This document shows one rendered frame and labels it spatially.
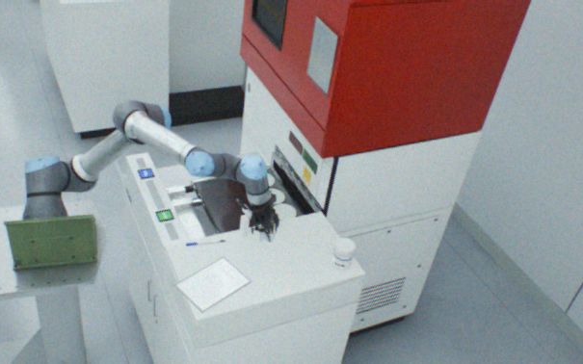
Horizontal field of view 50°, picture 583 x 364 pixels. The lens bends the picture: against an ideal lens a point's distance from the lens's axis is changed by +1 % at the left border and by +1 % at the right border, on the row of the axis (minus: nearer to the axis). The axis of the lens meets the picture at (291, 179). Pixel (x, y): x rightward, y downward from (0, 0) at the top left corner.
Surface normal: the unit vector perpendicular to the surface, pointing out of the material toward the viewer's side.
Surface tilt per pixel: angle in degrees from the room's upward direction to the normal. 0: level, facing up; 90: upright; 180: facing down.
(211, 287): 0
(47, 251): 90
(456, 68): 90
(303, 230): 0
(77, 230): 90
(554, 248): 90
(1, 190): 0
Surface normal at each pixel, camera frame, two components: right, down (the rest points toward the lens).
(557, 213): -0.90, 0.18
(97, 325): 0.13, -0.78
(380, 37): 0.42, 0.60
